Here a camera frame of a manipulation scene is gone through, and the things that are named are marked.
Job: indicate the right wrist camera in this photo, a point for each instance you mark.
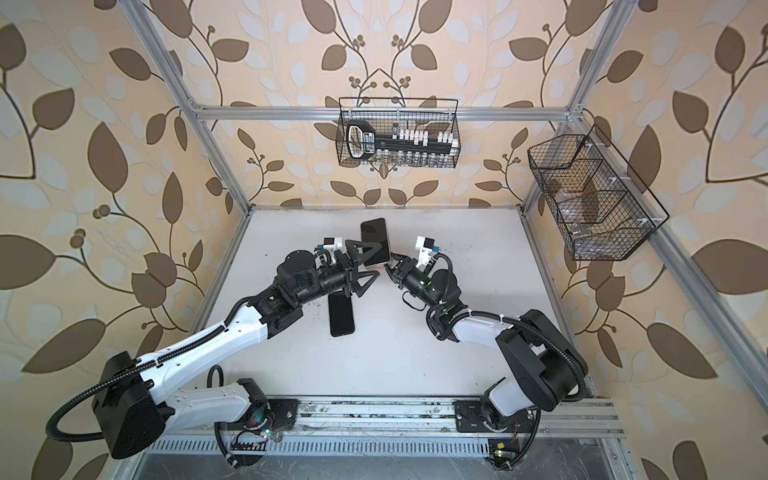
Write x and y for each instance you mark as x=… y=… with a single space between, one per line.
x=426 y=252

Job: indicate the black phone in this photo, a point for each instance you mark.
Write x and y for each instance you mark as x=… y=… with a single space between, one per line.
x=341 y=315

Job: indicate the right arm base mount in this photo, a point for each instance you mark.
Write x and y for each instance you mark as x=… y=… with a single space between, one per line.
x=517 y=431

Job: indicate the back wall wire basket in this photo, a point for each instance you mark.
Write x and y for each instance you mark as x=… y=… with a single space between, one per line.
x=432 y=113

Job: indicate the right wall wire basket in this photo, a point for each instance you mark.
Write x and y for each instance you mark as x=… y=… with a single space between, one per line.
x=597 y=201

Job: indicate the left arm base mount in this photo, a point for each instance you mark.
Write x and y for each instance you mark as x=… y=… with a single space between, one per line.
x=244 y=442

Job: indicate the wall wire basket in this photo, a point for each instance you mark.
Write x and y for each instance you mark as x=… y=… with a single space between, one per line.
x=597 y=201
x=432 y=113

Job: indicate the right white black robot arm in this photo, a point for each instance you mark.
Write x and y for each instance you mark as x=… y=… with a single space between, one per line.
x=546 y=369

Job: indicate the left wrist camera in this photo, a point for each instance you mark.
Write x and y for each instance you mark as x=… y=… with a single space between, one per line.
x=333 y=244

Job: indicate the black tool in basket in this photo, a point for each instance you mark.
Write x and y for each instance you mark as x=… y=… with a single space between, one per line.
x=363 y=141

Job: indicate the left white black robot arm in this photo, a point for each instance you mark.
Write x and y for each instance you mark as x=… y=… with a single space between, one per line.
x=150 y=399

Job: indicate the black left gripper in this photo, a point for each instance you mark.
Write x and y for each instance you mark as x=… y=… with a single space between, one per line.
x=349 y=270

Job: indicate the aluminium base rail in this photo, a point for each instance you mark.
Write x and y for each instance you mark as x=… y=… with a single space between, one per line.
x=401 y=416

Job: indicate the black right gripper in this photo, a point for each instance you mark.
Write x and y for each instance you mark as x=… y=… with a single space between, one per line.
x=398 y=275

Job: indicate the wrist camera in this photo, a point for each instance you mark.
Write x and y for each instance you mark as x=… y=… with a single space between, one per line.
x=333 y=244
x=426 y=252

